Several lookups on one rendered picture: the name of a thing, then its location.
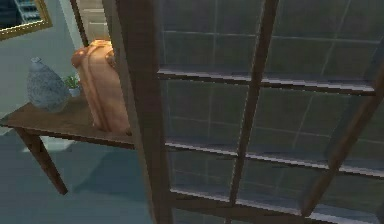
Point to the small green potted plant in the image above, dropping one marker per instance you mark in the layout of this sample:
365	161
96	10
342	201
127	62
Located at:
72	85

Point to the gold framed wall picture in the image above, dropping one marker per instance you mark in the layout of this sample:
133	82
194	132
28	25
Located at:
20	15

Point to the brown wooden glass shelf unit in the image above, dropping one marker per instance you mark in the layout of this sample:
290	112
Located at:
253	110

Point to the white room door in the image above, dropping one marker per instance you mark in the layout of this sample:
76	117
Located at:
95	20

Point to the orange clay statue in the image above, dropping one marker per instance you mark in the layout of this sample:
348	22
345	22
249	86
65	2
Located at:
101	90

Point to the brown wooden side table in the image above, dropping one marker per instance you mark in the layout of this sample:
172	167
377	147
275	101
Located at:
66	121

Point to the grey speckled vase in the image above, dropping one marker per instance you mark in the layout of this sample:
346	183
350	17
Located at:
45	86

